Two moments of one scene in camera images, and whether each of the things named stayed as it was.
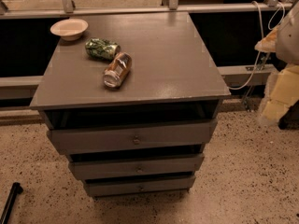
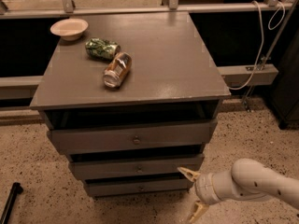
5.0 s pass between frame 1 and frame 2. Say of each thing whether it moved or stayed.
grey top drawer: stayed
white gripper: moved
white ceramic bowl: stayed
